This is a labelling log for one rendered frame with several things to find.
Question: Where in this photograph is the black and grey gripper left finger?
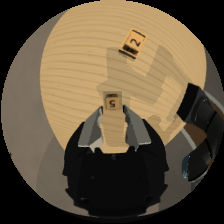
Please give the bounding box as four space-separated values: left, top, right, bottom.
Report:
62 106 103 176

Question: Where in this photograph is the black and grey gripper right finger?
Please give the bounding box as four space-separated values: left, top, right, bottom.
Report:
123 105 169 172

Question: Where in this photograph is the wooden number cube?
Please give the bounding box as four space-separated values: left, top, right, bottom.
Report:
123 35 144 55
105 94 119 109

